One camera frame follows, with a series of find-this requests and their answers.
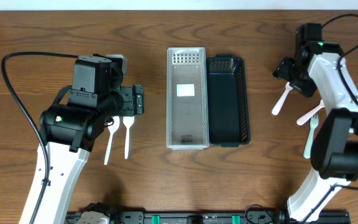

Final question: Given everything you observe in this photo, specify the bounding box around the white plastic fork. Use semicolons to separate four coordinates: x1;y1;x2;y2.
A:
272;82;293;116

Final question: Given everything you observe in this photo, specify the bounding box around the white plastic spoon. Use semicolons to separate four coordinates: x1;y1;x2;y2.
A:
296;100;324;126
122;116;135;159
104;116;120;166

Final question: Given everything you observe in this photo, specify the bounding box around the pale green plastic fork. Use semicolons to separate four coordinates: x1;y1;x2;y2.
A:
303;114;319;159

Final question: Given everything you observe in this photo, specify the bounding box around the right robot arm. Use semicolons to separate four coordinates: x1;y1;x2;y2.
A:
273;23;358;223

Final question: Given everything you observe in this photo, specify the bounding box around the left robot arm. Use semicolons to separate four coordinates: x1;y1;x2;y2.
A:
20;54;144;223

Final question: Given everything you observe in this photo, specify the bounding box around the clear plastic mesh basket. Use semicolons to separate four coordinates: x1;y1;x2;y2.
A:
167;47;209;150

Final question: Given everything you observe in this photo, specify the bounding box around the black plastic mesh basket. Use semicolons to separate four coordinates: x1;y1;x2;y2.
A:
206;54;251;147

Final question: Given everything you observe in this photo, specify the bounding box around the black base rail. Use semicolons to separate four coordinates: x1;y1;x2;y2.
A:
65;202;352;224

